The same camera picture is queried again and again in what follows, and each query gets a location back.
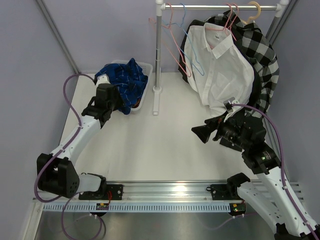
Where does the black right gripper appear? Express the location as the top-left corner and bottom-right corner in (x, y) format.
(191, 110), (250, 150)

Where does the red plaid shirt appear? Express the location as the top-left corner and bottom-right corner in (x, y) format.
(132, 99), (141, 109)

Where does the blue plaid shirt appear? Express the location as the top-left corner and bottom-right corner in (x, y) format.
(94, 57), (149, 116)

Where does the pink wire hanger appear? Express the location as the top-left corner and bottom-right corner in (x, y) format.
(148, 2), (193, 78)

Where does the blue wire hanger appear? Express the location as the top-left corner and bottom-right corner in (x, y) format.
(161, 2), (205, 77)

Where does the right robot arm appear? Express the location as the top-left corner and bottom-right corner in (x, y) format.
(191, 114), (320, 240)

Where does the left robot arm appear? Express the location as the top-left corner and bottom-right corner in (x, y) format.
(35, 83), (123, 200)

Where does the black white checked shirt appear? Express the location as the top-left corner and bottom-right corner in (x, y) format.
(206, 10), (280, 118)

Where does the pink hanger on rack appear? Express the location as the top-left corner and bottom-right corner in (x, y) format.
(204, 3), (233, 32)
(228, 2), (239, 41)

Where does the wooden hanger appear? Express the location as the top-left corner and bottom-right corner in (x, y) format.
(241, 1), (262, 26)

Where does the white plastic basket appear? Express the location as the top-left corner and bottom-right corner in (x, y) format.
(109, 59), (154, 112)

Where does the white clothes rack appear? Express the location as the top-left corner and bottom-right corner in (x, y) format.
(152, 0), (291, 116)

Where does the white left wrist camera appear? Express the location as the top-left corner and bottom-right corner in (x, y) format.
(94, 74), (111, 87)

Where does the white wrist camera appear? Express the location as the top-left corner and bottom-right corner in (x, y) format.
(94, 74), (111, 87)
(223, 97), (241, 122)

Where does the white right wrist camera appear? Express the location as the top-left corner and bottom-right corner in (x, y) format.
(223, 97), (241, 122)

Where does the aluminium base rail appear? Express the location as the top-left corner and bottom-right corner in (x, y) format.
(32, 180), (305, 213)

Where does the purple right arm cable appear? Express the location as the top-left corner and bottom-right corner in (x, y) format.
(231, 104), (320, 236)

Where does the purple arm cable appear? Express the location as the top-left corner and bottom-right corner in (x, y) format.
(33, 73), (97, 203)
(231, 104), (320, 236)

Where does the white slotted cable duct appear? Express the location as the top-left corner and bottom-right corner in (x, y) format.
(43, 202), (231, 213)

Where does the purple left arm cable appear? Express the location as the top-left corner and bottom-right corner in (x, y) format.
(33, 73), (97, 203)

